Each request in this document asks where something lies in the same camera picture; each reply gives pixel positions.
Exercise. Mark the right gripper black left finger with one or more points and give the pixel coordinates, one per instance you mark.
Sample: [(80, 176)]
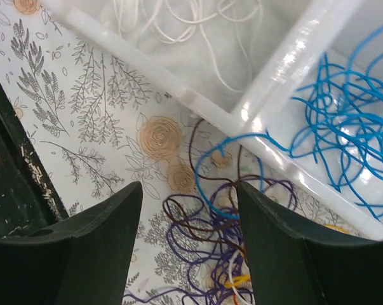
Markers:
[(80, 260)]

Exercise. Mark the white plastic compartment tray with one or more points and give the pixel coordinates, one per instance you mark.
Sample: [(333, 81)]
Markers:
[(233, 63)]

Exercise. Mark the black metal base plate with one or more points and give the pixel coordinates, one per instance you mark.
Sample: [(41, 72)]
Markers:
[(28, 200)]

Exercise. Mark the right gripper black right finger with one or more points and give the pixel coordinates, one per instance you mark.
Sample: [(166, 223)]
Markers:
[(293, 260)]

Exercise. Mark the floral patterned table mat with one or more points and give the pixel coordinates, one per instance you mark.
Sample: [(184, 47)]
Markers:
[(97, 124)]

